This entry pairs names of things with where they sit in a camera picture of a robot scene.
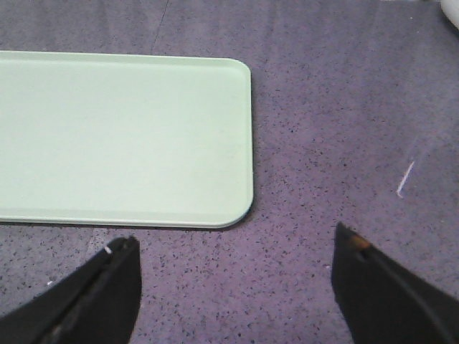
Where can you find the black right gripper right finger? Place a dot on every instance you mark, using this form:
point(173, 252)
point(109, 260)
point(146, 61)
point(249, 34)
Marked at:
point(382, 302)

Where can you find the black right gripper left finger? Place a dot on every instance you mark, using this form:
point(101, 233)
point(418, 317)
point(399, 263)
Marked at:
point(97, 303)

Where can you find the beige round plate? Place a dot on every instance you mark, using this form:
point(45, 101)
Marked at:
point(450, 8)

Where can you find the light green serving tray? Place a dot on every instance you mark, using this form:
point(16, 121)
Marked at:
point(125, 140)

